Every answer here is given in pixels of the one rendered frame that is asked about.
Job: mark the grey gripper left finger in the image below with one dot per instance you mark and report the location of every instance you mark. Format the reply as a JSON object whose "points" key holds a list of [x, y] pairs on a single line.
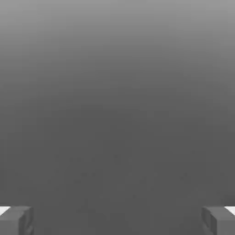
{"points": [[12, 222]]}

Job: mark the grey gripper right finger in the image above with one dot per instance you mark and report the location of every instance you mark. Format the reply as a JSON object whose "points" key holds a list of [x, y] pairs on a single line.
{"points": [[221, 222]]}

